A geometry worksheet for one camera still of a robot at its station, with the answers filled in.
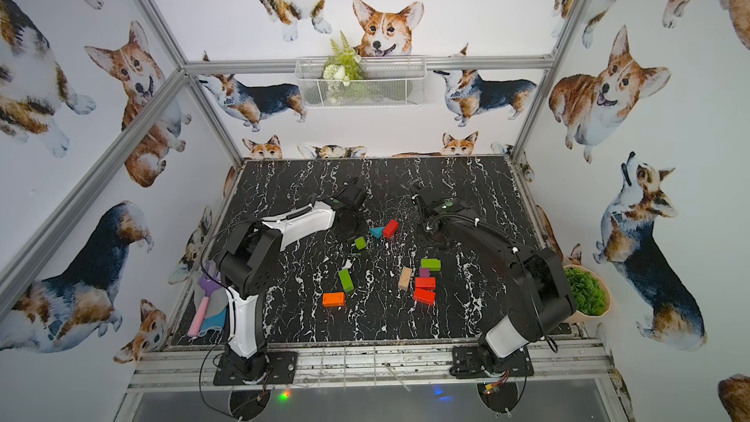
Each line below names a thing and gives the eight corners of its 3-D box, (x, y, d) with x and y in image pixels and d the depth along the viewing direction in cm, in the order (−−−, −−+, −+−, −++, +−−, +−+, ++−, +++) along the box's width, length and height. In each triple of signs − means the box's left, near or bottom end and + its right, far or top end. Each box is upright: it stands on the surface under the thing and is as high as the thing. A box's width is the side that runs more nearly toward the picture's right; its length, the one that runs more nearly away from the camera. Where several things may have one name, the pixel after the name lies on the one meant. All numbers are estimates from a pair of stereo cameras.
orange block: (323, 306, 86) (321, 303, 84) (324, 295, 88) (323, 292, 86) (344, 306, 86) (342, 303, 84) (345, 295, 88) (344, 292, 86)
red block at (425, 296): (412, 300, 87) (413, 297, 85) (414, 290, 89) (415, 286, 87) (433, 305, 86) (434, 302, 84) (435, 295, 88) (436, 292, 86)
